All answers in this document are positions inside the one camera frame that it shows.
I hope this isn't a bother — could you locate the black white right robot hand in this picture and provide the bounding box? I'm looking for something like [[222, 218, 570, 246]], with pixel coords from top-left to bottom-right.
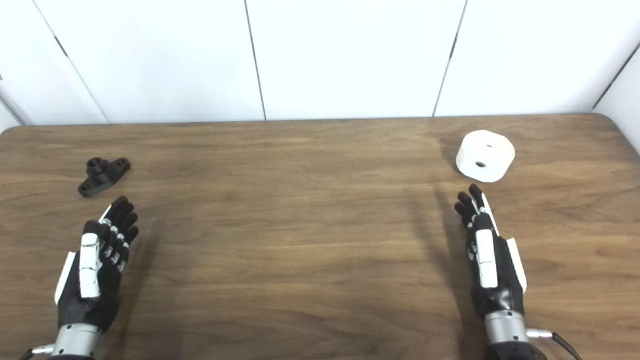
[[454, 184, 528, 320]]

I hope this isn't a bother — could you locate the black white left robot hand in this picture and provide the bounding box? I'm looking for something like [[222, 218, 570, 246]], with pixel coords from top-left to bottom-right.
[[54, 196, 140, 333]]

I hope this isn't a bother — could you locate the black flanged holder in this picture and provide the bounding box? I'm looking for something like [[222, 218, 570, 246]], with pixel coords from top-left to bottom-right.
[[77, 157, 132, 198]]

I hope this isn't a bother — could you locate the round white plastic piece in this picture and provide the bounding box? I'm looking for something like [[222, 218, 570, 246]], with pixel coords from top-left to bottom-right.
[[455, 130, 516, 183]]

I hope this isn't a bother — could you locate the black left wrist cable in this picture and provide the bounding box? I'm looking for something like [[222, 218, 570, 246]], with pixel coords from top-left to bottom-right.
[[19, 344, 55, 360]]

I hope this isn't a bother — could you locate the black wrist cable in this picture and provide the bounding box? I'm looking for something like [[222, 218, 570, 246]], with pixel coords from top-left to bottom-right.
[[526, 328, 584, 360], [19, 344, 55, 360]]

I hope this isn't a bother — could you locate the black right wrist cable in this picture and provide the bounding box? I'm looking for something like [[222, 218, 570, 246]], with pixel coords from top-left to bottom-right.
[[526, 328, 584, 360]]

